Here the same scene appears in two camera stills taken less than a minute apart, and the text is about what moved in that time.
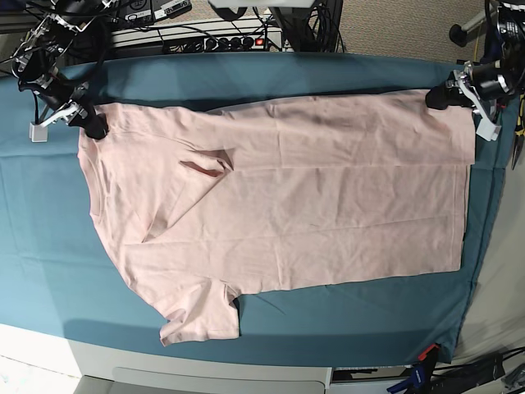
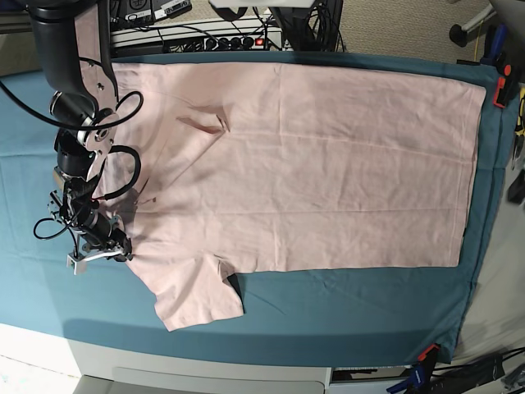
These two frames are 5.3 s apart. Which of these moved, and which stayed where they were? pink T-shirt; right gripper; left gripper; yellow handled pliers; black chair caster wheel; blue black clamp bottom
Moved: left gripper; pink T-shirt; right gripper
Stayed: blue black clamp bottom; yellow handled pliers; black chair caster wheel
